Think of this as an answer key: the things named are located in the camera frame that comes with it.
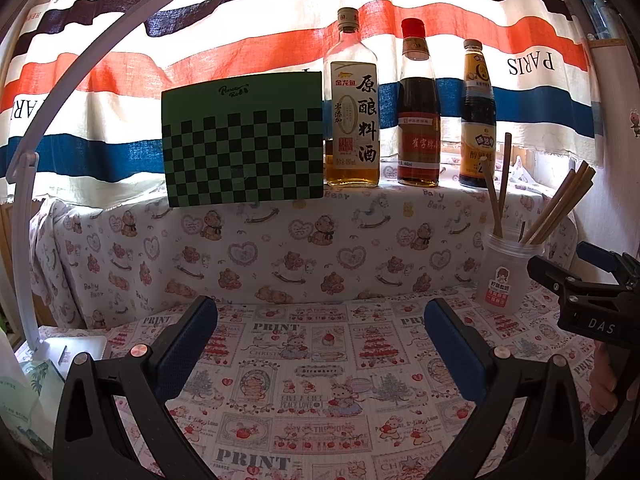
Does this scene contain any translucent plastic cup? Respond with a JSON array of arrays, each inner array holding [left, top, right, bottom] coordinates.
[[474, 232, 546, 316]]

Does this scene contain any bundle of wooden chopsticks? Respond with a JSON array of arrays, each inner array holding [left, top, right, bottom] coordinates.
[[485, 131, 597, 247]]

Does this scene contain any pink patterned tablecloth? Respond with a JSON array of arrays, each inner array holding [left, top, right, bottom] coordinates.
[[15, 280, 621, 480]]

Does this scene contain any person's right hand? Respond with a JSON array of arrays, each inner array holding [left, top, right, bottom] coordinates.
[[587, 345, 620, 413]]

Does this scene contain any dark oyster sauce bottle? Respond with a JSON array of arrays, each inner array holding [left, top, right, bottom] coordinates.
[[459, 39, 497, 190]]

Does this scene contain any white desk lamp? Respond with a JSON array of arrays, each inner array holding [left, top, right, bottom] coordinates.
[[5, 0, 178, 376]]

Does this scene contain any bear print cloth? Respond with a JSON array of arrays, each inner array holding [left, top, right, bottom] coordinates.
[[30, 180, 576, 331]]

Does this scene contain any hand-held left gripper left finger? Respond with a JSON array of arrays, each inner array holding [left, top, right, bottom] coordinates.
[[52, 295, 219, 480]]

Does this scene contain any white cabinet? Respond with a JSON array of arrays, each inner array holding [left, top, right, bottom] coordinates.
[[587, 35, 640, 261]]

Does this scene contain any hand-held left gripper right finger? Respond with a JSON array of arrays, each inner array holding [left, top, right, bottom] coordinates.
[[424, 297, 587, 480]]

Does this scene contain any light blue pen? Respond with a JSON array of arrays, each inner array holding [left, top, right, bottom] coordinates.
[[590, 0, 626, 41], [579, 0, 608, 36]]

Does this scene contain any green white tissue pack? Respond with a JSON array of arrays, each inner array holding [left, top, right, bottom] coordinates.
[[0, 330, 66, 461]]

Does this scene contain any red cap sesame oil bottle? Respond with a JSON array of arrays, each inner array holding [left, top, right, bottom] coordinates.
[[397, 18, 442, 187]]

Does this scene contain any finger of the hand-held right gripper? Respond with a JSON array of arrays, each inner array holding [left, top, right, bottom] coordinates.
[[526, 255, 586, 306], [575, 241, 626, 278]]

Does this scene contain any green checkered box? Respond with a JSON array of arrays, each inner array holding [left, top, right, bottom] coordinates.
[[161, 71, 326, 208]]

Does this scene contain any cooking wine bottle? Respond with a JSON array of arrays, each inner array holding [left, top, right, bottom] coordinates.
[[323, 7, 382, 188]]

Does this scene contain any striped curtain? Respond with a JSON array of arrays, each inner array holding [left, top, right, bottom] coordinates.
[[0, 0, 608, 196]]

